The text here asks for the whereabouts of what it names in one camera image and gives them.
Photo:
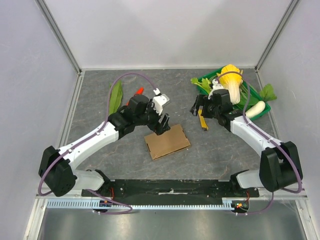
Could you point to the green bok choy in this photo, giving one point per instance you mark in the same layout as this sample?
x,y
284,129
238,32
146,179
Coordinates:
x,y
252,101

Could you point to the orange carrot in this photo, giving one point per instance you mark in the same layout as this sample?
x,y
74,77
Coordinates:
x,y
136,93

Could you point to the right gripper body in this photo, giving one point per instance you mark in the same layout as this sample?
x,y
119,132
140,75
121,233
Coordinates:
x,y
202,105

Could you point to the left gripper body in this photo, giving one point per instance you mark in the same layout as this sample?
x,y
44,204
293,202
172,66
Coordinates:
x,y
153,117

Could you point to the yellow utility knife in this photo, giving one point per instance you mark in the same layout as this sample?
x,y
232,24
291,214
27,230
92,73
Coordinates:
x,y
203,124

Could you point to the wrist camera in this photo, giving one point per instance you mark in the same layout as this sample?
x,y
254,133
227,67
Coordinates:
x,y
215,86
159,101

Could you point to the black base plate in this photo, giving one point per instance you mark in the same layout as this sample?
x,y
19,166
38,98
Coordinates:
x,y
122,188

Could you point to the yellow napa cabbage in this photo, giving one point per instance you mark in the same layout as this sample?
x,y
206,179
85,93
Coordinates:
x,y
231,82

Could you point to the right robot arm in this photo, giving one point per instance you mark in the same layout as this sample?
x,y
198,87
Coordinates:
x,y
279,165

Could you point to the green plastic tray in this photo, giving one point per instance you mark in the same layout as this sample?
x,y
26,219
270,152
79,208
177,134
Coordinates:
x,y
253,92

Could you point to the brown cardboard express box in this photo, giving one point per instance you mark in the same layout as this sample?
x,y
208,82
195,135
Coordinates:
x,y
169,142

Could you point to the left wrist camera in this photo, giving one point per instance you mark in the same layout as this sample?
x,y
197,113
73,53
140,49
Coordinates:
x,y
159,101

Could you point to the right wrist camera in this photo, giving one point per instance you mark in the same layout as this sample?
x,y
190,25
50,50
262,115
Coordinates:
x,y
215,86

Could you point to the white radish with leaves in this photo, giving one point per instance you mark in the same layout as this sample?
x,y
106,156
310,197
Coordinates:
x,y
267,94

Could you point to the green celery stalk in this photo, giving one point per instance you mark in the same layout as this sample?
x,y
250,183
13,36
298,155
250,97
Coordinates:
x,y
204,84

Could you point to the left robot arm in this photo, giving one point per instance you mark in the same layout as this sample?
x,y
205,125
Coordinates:
x,y
58,167

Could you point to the green leafy lettuce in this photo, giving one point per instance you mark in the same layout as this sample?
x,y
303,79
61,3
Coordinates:
x,y
116,97

